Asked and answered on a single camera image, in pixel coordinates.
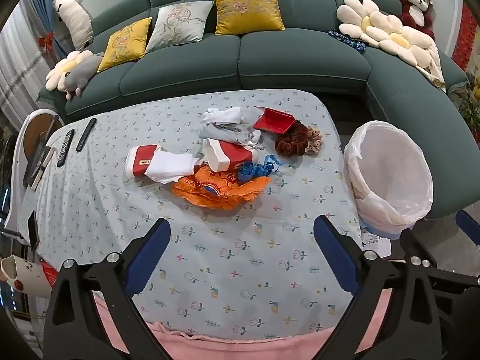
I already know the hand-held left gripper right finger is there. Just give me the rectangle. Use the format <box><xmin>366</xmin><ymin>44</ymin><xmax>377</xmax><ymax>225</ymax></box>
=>
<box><xmin>313</xmin><ymin>214</ymin><xmax>445</xmax><ymax>360</ymax></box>

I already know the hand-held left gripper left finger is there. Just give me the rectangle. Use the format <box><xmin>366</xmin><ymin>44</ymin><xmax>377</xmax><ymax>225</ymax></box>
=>
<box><xmin>43</xmin><ymin>217</ymin><xmax>177</xmax><ymax>360</ymax></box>

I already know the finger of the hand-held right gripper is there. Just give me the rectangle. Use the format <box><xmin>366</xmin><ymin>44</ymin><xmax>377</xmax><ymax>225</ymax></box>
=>
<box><xmin>455</xmin><ymin>210</ymin><xmax>480</xmax><ymax>248</ymax></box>
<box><xmin>427</xmin><ymin>266</ymin><xmax>480</xmax><ymax>301</ymax></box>

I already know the white tank top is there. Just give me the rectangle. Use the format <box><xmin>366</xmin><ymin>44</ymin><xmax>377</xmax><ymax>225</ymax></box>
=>
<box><xmin>144</xmin><ymin>149</ymin><xmax>199</xmax><ymax>185</ymax></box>

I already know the orange plastic bag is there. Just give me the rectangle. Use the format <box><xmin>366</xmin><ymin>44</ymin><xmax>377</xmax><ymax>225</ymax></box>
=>
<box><xmin>172</xmin><ymin>166</ymin><xmax>271</xmax><ymax>211</ymax></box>

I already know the red and white carton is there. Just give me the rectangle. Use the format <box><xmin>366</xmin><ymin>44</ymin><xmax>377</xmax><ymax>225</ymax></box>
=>
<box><xmin>125</xmin><ymin>144</ymin><xmax>166</xmax><ymax>180</ymax></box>
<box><xmin>202</xmin><ymin>138</ymin><xmax>259</xmax><ymax>173</ymax></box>

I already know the bin with white liner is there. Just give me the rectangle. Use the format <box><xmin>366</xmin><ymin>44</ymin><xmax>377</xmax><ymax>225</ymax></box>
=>
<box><xmin>343</xmin><ymin>120</ymin><xmax>435</xmax><ymax>241</ymax></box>

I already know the grey cloth with drawstring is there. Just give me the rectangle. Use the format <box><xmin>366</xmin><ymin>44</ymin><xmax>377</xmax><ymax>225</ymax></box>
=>
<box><xmin>198</xmin><ymin>109</ymin><xmax>263</xmax><ymax>149</ymax></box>

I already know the light blue floral tablecloth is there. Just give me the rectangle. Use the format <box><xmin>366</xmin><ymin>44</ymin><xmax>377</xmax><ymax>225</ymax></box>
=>
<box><xmin>22</xmin><ymin>89</ymin><xmax>364</xmax><ymax>340</ymax></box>

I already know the beige scrunchie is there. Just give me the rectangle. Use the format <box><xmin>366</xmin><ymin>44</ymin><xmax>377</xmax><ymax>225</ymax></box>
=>
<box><xmin>304</xmin><ymin>125</ymin><xmax>323</xmax><ymax>156</ymax></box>

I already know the brown scrunchie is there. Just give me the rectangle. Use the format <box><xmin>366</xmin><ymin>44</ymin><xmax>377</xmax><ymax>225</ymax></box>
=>
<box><xmin>274</xmin><ymin>120</ymin><xmax>309</xmax><ymax>157</ymax></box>

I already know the blue ribbon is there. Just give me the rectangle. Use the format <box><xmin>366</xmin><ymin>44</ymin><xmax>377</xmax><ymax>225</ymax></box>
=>
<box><xmin>238</xmin><ymin>154</ymin><xmax>284</xmax><ymax>182</ymax></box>

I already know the green potted plant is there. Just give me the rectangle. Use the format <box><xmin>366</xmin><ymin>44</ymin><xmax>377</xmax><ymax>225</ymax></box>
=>
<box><xmin>455</xmin><ymin>71</ymin><xmax>480</xmax><ymax>139</ymax></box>

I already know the white mug with face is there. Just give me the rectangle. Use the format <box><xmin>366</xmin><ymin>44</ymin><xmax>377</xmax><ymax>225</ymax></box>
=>
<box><xmin>0</xmin><ymin>254</ymin><xmax>53</xmax><ymax>301</ymax></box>

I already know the black remote control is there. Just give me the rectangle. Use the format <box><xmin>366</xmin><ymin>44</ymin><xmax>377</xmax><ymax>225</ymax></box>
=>
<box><xmin>56</xmin><ymin>129</ymin><xmax>76</xmax><ymax>167</ymax></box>
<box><xmin>76</xmin><ymin>118</ymin><xmax>97</xmax><ymax>152</ymax></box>

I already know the red open box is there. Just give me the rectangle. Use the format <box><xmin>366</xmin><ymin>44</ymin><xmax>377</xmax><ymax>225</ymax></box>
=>
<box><xmin>253</xmin><ymin>106</ymin><xmax>297</xmax><ymax>136</ymax></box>

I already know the white crumpled cloth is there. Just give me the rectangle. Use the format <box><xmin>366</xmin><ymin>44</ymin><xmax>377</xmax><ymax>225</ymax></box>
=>
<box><xmin>201</xmin><ymin>107</ymin><xmax>244</xmax><ymax>125</ymax></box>

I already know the cream blanket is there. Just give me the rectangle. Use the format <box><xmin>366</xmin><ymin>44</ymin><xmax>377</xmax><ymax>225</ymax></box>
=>
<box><xmin>412</xmin><ymin>39</ymin><xmax>449</xmax><ymax>92</ymax></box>

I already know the grey mouse plush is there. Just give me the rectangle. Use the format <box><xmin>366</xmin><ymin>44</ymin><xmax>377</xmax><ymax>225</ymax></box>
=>
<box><xmin>64</xmin><ymin>52</ymin><xmax>106</xmax><ymax>101</ymax></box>

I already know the large white flower cushion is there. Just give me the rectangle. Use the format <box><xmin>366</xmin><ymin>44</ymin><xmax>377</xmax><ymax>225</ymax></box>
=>
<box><xmin>336</xmin><ymin>0</ymin><xmax>391</xmax><ymax>47</ymax></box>
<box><xmin>369</xmin><ymin>11</ymin><xmax>436</xmax><ymax>69</ymax></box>

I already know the dark green sofa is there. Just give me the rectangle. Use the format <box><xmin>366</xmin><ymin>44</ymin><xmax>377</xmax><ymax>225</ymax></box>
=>
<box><xmin>37</xmin><ymin>0</ymin><xmax>471</xmax><ymax>220</ymax></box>

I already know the small white flower cushion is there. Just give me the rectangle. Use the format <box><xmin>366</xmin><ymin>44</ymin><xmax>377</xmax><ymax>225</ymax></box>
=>
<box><xmin>45</xmin><ymin>50</ymin><xmax>94</xmax><ymax>91</ymax></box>

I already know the small yellow embroidered cushion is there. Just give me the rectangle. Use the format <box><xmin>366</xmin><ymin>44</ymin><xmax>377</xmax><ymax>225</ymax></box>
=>
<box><xmin>97</xmin><ymin>17</ymin><xmax>152</xmax><ymax>74</ymax></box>

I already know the blue patterned scrunchie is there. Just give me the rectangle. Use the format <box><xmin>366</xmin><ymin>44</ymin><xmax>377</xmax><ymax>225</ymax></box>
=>
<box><xmin>327</xmin><ymin>29</ymin><xmax>367</xmax><ymax>52</ymax></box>

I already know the red bear plush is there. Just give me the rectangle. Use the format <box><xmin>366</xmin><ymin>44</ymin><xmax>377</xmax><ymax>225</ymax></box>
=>
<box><xmin>397</xmin><ymin>0</ymin><xmax>436</xmax><ymax>40</ymax></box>

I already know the grey floral cushion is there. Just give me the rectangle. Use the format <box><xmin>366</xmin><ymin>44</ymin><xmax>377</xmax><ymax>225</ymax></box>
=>
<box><xmin>144</xmin><ymin>0</ymin><xmax>214</xmax><ymax>54</ymax></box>

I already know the white sheer curtain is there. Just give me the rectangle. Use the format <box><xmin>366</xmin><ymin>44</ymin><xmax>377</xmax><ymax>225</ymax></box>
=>
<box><xmin>0</xmin><ymin>7</ymin><xmax>57</xmax><ymax>128</ymax></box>

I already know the white panda plush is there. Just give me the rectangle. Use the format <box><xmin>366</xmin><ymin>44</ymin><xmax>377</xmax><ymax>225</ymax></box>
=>
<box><xmin>52</xmin><ymin>0</ymin><xmax>94</xmax><ymax>51</ymax></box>

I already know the large yellow embroidered cushion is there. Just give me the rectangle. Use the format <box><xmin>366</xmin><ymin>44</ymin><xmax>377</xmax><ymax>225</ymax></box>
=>
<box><xmin>213</xmin><ymin>0</ymin><xmax>286</xmax><ymax>36</ymax></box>

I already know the blue curtain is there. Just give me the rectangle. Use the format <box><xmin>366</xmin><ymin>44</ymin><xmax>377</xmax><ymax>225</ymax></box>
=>
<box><xmin>26</xmin><ymin>0</ymin><xmax>61</xmax><ymax>68</ymax></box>

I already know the red wall hanging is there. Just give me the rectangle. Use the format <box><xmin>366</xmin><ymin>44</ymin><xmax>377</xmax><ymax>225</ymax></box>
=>
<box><xmin>452</xmin><ymin>2</ymin><xmax>479</xmax><ymax>72</ymax></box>

